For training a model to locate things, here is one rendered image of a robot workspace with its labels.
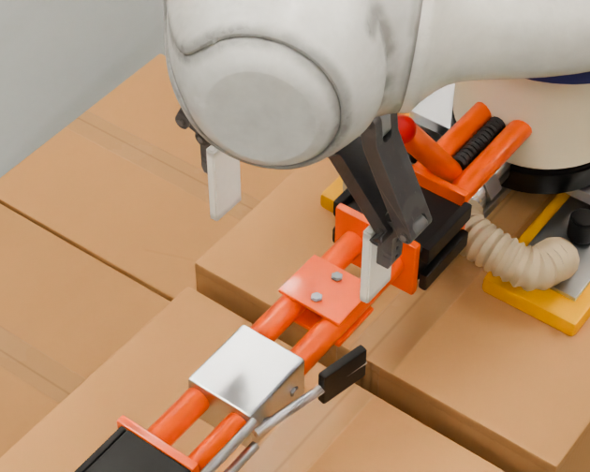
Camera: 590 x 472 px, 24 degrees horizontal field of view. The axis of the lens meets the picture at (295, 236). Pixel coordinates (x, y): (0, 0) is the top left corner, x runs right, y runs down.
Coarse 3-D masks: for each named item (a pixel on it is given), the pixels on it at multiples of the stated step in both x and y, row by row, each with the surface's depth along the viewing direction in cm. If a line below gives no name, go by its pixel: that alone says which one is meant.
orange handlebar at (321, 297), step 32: (512, 128) 125; (480, 160) 122; (352, 256) 115; (288, 288) 110; (320, 288) 110; (352, 288) 110; (384, 288) 112; (288, 320) 110; (320, 320) 109; (352, 320) 110; (320, 352) 107; (160, 416) 103; (192, 416) 103
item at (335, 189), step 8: (424, 128) 142; (432, 136) 141; (440, 136) 141; (416, 160) 138; (336, 184) 137; (328, 192) 136; (336, 192) 136; (320, 200) 137; (328, 200) 136; (328, 208) 137
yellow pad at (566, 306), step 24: (552, 216) 134; (576, 216) 130; (528, 240) 132; (576, 240) 130; (504, 288) 127; (552, 288) 127; (576, 288) 127; (528, 312) 127; (552, 312) 125; (576, 312) 125
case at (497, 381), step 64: (320, 192) 139; (512, 192) 139; (256, 256) 133; (320, 256) 133; (256, 320) 131; (384, 320) 127; (448, 320) 127; (512, 320) 127; (384, 384) 124; (448, 384) 122; (512, 384) 122; (576, 384) 122; (512, 448) 118; (576, 448) 119
